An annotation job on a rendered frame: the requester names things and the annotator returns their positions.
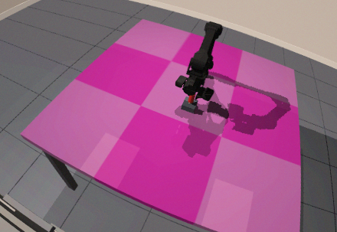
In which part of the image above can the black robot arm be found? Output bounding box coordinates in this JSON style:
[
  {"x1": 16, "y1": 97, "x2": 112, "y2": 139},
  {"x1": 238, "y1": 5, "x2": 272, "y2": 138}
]
[{"x1": 183, "y1": 21, "x2": 223, "y2": 96}]

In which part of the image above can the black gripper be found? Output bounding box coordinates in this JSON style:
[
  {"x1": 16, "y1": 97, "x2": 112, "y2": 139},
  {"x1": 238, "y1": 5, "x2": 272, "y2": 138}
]
[{"x1": 175, "y1": 75, "x2": 214, "y2": 101}]

